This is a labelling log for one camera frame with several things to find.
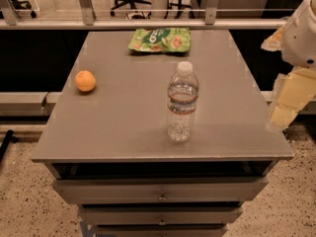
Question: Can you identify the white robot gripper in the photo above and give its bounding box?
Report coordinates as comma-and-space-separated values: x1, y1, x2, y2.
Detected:
261, 0, 316, 131

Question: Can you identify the clear plastic water bottle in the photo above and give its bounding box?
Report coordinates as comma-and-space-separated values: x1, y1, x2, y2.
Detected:
167, 61, 199, 142

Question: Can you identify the green snack bag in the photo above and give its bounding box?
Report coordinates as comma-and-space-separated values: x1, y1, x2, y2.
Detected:
128, 28, 191, 53

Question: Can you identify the grey drawer cabinet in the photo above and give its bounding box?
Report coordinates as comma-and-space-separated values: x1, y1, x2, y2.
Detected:
31, 29, 295, 237

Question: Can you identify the orange fruit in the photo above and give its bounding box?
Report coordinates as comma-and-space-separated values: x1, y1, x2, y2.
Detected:
75, 70, 96, 92

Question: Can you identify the top grey drawer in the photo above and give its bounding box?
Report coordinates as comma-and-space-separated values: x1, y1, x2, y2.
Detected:
53, 177, 269, 204

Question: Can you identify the grey drawer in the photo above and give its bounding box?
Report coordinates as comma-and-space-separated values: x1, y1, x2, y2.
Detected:
79, 205, 243, 226
95, 225, 227, 237
53, 177, 269, 204

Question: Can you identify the middle grey drawer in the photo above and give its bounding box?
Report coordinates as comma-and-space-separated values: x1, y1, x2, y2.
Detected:
79, 205, 243, 226

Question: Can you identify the bottom grey drawer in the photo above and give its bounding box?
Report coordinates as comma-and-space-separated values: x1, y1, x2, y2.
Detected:
95, 225, 227, 237

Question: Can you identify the black office chair left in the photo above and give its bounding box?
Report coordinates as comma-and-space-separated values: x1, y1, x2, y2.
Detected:
10, 0, 37, 19

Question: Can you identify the black pole on floor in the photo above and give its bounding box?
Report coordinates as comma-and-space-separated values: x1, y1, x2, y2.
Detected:
0, 129, 14, 163

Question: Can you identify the metal railing frame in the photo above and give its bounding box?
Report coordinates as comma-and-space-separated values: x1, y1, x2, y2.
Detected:
0, 0, 287, 30

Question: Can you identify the black cable on ledge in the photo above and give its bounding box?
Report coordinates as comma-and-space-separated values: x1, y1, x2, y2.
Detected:
40, 91, 52, 117

